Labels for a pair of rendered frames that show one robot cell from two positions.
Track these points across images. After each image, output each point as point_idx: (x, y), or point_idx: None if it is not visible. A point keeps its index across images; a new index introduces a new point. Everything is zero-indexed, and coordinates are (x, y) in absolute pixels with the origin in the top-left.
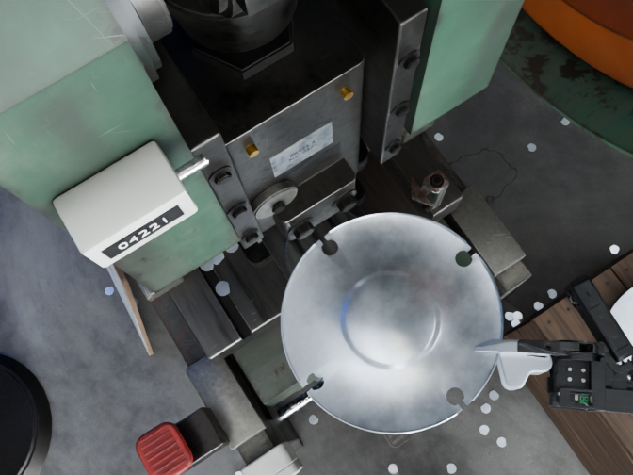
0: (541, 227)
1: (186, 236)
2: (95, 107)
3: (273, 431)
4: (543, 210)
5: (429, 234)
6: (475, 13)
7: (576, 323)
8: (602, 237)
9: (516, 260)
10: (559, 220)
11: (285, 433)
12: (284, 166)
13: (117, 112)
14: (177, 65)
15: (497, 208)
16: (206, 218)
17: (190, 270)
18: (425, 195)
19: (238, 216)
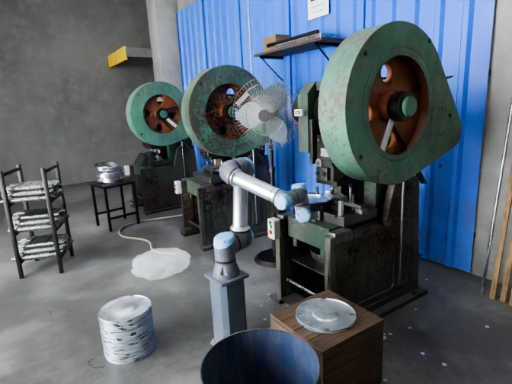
0: (384, 356)
1: (304, 138)
2: (304, 99)
3: (282, 236)
4: (392, 356)
5: (327, 200)
6: None
7: (329, 296)
8: (388, 376)
9: (332, 233)
10: (390, 362)
11: (282, 266)
12: (321, 154)
13: (305, 101)
14: None
15: (386, 344)
16: (306, 136)
17: (302, 152)
18: (337, 201)
19: (309, 143)
